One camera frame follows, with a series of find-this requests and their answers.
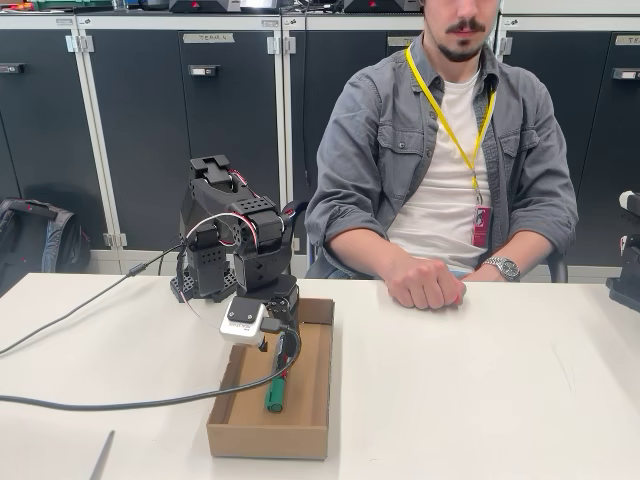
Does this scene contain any green marker with red label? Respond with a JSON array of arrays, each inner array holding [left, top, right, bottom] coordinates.
[[263, 332, 294, 415]]

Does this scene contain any person's right forearm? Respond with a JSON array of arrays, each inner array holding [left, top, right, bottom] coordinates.
[[324, 224, 419, 281]]

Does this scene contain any person's left forearm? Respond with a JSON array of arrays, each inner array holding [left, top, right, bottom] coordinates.
[[469, 234, 556, 283]]

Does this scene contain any person's right hand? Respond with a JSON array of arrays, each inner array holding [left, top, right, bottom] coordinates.
[[387, 256, 469, 312]]

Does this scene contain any brown cardboard box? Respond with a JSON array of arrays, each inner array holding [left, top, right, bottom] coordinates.
[[205, 297, 336, 461]]

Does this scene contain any man in grey jacket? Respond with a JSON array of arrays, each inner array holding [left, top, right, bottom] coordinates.
[[303, 0, 580, 282]]

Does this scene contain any grey flat slab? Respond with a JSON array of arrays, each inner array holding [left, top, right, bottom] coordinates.
[[88, 429, 117, 480]]

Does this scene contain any red badge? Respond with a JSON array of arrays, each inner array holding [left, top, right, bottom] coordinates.
[[470, 203, 494, 249]]

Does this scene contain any silver wristwatch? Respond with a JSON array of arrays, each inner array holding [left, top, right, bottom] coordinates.
[[481, 255, 522, 283]]

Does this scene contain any black and grey backpack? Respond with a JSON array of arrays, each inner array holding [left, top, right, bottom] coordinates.
[[0, 198, 93, 297]]

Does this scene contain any black office chair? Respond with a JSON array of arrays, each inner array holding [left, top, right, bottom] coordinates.
[[279, 199, 569, 284]]

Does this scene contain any black device with red triangle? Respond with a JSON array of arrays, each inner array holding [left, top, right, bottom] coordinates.
[[168, 0, 243, 14], [343, 0, 422, 14]]

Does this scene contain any green case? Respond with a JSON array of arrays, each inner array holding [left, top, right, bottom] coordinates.
[[31, 0, 114, 12]]

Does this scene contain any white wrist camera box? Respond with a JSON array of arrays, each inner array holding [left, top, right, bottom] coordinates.
[[219, 296, 270, 350]]

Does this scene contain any black camera cable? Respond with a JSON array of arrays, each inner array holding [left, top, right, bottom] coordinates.
[[0, 319, 303, 412]]

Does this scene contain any black arm cable with ferrite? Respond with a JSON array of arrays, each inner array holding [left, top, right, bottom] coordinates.
[[0, 241, 194, 357]]

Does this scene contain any yellow lanyard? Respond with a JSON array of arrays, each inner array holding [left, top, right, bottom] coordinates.
[[404, 44, 498, 206]]

